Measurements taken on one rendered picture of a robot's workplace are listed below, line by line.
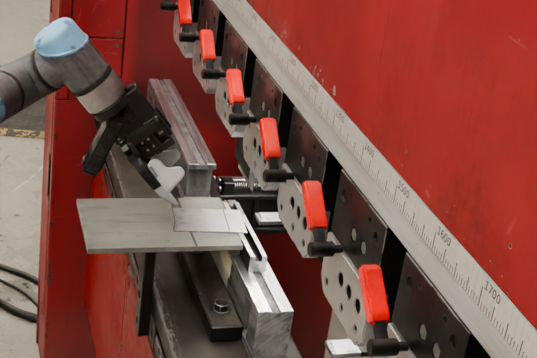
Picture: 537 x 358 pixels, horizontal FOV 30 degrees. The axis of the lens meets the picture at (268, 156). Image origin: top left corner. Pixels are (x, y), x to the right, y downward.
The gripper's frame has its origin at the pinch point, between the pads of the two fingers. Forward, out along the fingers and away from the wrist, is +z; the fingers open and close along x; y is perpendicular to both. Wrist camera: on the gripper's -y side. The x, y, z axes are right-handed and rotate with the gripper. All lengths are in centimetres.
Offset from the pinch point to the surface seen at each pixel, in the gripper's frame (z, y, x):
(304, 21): -24, 36, -29
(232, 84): -15.0, 21.3, -11.4
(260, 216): 14.3, 10.4, 0.4
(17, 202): 62, -93, 197
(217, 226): 9.2, 3.9, -3.2
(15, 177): 62, -95, 219
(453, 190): -20, 39, -76
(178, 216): 5.0, -1.2, 0.0
